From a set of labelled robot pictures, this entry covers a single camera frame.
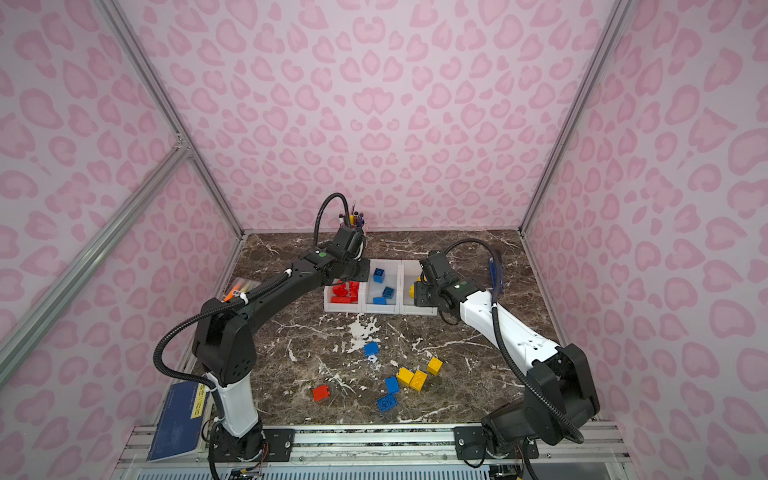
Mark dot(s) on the red lego brick front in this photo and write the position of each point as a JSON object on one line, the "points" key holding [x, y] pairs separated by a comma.
{"points": [[321, 393]]}

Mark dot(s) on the white right bin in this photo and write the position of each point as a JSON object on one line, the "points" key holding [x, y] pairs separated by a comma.
{"points": [[408, 274]]}

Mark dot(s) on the blue box cutter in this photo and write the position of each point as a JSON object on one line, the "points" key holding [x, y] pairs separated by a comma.
{"points": [[496, 269]]}

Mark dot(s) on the blue notebook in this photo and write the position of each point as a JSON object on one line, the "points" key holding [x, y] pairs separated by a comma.
{"points": [[179, 429]]}

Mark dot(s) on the blue small lego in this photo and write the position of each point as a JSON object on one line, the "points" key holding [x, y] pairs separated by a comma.
{"points": [[392, 385]]}

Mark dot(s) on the white middle bin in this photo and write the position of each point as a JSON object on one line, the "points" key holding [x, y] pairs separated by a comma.
{"points": [[375, 303]]}

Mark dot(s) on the white left bin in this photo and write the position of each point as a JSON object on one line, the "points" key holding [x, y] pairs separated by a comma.
{"points": [[359, 274]]}

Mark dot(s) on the highlighter marker pack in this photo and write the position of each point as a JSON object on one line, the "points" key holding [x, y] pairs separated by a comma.
{"points": [[238, 286]]}

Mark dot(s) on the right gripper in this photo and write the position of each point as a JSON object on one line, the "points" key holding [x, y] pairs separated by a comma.
{"points": [[420, 297]]}

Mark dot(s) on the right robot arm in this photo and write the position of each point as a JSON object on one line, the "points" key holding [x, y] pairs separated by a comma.
{"points": [[560, 395]]}

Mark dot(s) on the blue lego front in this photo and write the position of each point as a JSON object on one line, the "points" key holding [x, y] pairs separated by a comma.
{"points": [[387, 402]]}

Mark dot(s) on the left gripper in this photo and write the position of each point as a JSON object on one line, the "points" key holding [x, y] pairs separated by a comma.
{"points": [[364, 275]]}

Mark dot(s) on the pink pen cup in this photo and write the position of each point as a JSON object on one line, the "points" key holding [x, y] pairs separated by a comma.
{"points": [[357, 225]]}

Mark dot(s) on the white bin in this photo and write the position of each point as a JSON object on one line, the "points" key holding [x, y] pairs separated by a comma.
{"points": [[408, 274], [359, 274], [375, 303]]}

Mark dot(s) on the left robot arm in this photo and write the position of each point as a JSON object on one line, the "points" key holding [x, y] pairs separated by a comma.
{"points": [[224, 336]]}

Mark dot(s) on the red lego brick cluster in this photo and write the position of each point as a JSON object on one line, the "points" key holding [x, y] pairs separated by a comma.
{"points": [[345, 293]]}

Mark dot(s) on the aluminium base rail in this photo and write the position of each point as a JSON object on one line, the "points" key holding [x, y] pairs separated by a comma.
{"points": [[389, 451]]}

